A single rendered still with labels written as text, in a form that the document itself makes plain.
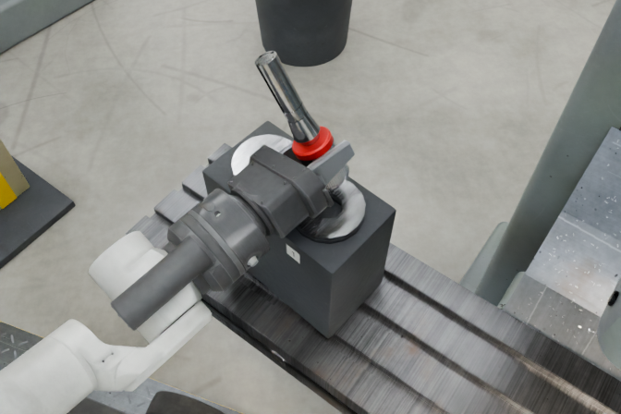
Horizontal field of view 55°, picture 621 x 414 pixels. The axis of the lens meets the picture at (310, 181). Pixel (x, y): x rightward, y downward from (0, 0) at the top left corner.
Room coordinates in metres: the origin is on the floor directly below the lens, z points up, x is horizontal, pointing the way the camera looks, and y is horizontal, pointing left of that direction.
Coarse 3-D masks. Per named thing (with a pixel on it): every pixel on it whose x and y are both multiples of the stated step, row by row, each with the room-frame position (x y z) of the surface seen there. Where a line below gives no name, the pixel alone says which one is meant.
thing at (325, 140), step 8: (320, 128) 0.45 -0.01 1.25; (320, 136) 0.44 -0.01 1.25; (328, 136) 0.43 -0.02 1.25; (296, 144) 0.44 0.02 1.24; (312, 144) 0.43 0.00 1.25; (320, 144) 0.42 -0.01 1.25; (328, 144) 0.43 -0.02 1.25; (296, 152) 0.42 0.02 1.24; (304, 152) 0.42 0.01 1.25; (312, 152) 0.41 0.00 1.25; (320, 152) 0.42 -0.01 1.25; (304, 160) 0.41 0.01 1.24
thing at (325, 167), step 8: (344, 144) 0.43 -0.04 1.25; (328, 152) 0.42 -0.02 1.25; (336, 152) 0.42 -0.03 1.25; (344, 152) 0.42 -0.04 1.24; (352, 152) 0.43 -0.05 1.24; (320, 160) 0.41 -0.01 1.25; (328, 160) 0.41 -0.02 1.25; (336, 160) 0.41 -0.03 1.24; (344, 160) 0.42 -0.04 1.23; (312, 168) 0.40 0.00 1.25; (320, 168) 0.40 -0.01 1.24; (328, 168) 0.40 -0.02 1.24; (336, 168) 0.41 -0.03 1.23; (320, 176) 0.39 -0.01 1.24; (328, 176) 0.40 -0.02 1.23
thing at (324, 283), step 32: (256, 128) 0.54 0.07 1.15; (224, 160) 0.48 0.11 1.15; (352, 192) 0.42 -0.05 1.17; (320, 224) 0.38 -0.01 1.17; (352, 224) 0.38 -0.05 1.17; (384, 224) 0.39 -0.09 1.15; (288, 256) 0.37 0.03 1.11; (320, 256) 0.34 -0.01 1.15; (352, 256) 0.35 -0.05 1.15; (384, 256) 0.40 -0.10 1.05; (288, 288) 0.37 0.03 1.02; (320, 288) 0.33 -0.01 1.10; (352, 288) 0.35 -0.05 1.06; (320, 320) 0.33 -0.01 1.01
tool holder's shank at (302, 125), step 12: (264, 60) 0.45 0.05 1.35; (276, 60) 0.45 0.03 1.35; (264, 72) 0.44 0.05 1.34; (276, 72) 0.44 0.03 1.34; (276, 84) 0.44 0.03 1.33; (288, 84) 0.44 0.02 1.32; (276, 96) 0.44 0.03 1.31; (288, 96) 0.44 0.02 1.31; (288, 108) 0.43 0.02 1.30; (300, 108) 0.44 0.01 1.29; (288, 120) 0.43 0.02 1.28; (300, 120) 0.43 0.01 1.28; (312, 120) 0.44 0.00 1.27; (300, 132) 0.43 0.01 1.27; (312, 132) 0.43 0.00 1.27
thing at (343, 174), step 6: (336, 144) 0.44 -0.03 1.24; (300, 162) 0.42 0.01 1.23; (306, 162) 0.41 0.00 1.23; (342, 168) 0.42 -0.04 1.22; (348, 168) 0.43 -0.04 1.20; (336, 174) 0.41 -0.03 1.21; (342, 174) 0.42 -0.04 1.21; (336, 180) 0.41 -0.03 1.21; (342, 180) 0.41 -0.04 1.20; (330, 186) 0.41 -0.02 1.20; (336, 186) 0.41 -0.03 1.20
